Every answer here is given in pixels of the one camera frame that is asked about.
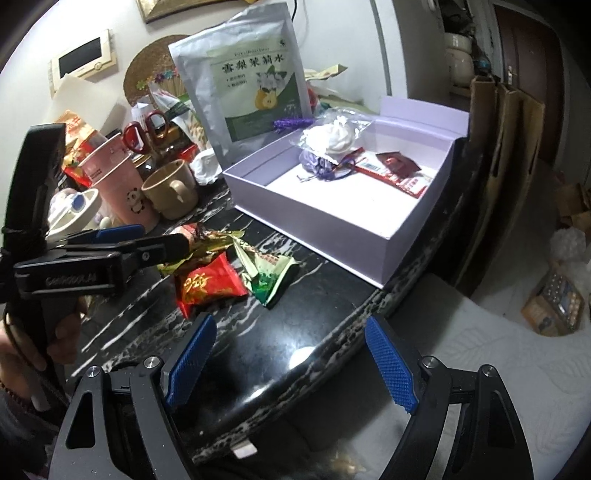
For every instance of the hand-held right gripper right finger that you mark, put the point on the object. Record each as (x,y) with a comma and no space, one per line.
(392,364)

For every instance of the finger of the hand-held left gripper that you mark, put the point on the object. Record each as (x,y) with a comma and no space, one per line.
(157,251)
(117,233)

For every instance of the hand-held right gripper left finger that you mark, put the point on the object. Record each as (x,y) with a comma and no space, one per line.
(189,360)

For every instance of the white gift box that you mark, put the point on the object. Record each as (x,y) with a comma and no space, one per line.
(332,207)

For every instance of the purple organza sachet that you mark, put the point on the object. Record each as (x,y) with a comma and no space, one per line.
(316,162)
(292,122)

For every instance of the long red packet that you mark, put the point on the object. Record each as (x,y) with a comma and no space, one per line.
(369,165)

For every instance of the dark red small packet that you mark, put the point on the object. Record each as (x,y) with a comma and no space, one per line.
(397,162)

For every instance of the clear plastic bag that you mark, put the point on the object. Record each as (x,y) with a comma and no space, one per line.
(330,136)

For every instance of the person's left forearm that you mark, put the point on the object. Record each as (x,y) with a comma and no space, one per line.
(18,434)

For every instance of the person's left hand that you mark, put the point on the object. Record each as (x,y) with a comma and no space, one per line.
(64,332)

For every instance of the white lidded cup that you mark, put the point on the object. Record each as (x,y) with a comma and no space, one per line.
(76,210)

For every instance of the pink paper cup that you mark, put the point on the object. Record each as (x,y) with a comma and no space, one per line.
(120,184)

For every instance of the beige mug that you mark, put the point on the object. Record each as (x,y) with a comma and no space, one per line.
(171,194)

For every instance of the red and yellow candy packet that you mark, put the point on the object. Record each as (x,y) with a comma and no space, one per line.
(207,284)

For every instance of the orange snack bag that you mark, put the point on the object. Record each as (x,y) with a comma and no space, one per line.
(76,147)

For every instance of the crumpled white tissue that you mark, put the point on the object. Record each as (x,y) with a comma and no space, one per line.
(205,166)

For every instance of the red scissors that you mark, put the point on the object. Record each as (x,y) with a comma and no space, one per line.
(138,134)

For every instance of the grey leaf-pattern bedsheet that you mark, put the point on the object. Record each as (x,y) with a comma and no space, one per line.
(508,360)

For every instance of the green candy packet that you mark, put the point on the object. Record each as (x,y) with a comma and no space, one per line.
(270,277)

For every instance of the white translucent sheet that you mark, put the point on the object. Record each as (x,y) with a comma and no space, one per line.
(78,99)

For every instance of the cardboard egg box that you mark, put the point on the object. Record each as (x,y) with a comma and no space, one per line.
(554,302)

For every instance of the silver stand-up pouch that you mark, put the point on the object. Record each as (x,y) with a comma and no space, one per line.
(240,83)

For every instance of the brown paper bag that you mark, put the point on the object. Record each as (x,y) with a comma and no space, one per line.
(505,184)
(533,124)
(478,152)

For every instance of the white plastic bag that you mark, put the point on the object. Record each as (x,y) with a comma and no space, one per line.
(570,247)

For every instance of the gold framed picture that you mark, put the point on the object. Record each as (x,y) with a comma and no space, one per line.
(184,7)

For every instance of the brown cardboard pile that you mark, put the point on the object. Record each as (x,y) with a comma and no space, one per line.
(575,203)

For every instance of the beige paper envelope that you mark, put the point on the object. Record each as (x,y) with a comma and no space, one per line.
(328,73)

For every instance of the white ceramic crock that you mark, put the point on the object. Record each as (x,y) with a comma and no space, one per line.
(459,60)

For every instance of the dark brown door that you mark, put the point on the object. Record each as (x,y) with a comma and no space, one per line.
(531,78)

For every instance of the white refrigerator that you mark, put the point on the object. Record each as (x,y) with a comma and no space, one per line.
(406,46)

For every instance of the round woven wall mat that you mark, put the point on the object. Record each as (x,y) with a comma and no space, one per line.
(147,69)

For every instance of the wall intercom panel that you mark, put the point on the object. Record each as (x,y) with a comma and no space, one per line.
(81,55)

